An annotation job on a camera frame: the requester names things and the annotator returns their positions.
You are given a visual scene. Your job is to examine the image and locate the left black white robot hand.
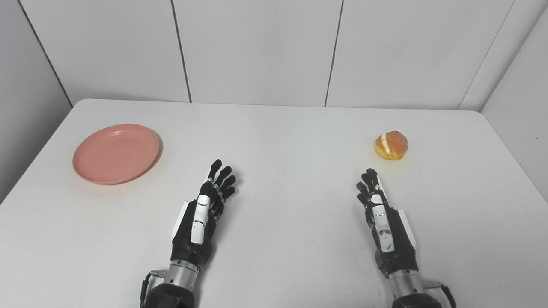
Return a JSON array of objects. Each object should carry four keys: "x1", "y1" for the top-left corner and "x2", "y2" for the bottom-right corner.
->
[{"x1": 170, "y1": 159, "x2": 237, "y2": 268}]

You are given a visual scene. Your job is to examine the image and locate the pink round plate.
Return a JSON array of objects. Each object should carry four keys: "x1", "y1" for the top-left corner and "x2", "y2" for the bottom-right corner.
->
[{"x1": 72, "y1": 124, "x2": 160, "y2": 185}]

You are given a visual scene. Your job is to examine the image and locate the cream puff pastry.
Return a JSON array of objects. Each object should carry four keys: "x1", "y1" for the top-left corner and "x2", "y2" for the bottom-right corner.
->
[{"x1": 374, "y1": 131, "x2": 408, "y2": 161}]

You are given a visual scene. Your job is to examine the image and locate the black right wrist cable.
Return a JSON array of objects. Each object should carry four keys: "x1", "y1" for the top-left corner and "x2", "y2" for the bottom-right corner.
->
[{"x1": 424, "y1": 280, "x2": 457, "y2": 308}]

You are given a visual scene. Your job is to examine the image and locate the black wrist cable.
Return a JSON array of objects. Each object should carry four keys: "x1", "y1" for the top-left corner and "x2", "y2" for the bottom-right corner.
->
[
  {"x1": 140, "y1": 269, "x2": 167, "y2": 308},
  {"x1": 424, "y1": 280, "x2": 457, "y2": 308}
]

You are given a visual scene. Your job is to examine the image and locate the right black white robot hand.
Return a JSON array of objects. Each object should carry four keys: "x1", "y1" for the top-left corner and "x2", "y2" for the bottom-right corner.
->
[{"x1": 356, "y1": 168, "x2": 419, "y2": 278}]

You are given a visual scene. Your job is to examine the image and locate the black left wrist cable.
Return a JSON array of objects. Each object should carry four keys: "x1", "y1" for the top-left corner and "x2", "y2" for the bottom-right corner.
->
[{"x1": 140, "y1": 269, "x2": 167, "y2": 308}]

